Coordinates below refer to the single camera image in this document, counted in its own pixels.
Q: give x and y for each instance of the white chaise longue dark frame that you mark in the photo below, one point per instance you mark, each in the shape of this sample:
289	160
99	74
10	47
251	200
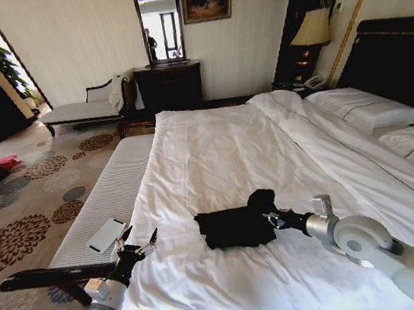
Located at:
80	113

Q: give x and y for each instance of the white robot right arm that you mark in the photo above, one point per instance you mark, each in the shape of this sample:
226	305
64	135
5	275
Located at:
360	243

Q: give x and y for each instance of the white flat card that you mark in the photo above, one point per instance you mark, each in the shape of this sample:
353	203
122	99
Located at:
106	235

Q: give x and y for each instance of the green potted plant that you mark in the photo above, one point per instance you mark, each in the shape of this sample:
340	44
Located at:
0	61

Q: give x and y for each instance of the person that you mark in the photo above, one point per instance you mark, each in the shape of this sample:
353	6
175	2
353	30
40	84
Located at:
152	44

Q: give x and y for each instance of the dark wooden dresser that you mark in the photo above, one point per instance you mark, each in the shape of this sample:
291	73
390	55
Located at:
170	88

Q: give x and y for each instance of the table lamp cream shade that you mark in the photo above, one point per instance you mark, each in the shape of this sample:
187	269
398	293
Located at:
311	28

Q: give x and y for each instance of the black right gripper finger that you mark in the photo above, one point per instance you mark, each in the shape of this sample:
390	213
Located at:
277	224
271	216

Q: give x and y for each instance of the white desk telephone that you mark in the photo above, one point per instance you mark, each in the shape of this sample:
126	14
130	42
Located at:
317	81

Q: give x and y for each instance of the black garment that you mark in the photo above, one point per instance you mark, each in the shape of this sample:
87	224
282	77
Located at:
233	229

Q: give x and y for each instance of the white bed duvet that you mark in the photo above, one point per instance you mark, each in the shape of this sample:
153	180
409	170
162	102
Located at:
231	159

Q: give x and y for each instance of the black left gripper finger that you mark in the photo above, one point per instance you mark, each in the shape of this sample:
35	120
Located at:
151	243
122	241

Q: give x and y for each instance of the white ribbed bed-end bench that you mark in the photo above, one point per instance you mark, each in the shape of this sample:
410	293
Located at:
118	184

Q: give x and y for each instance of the red item on carpet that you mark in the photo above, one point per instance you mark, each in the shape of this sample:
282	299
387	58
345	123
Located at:
8	161

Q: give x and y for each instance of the dark nightstand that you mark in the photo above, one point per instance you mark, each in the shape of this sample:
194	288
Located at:
286	86

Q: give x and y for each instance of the dark padded headboard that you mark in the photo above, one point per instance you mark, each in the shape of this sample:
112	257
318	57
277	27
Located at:
395	56

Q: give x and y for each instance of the dark framed standing mirror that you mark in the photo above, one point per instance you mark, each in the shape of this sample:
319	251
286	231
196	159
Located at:
139	28

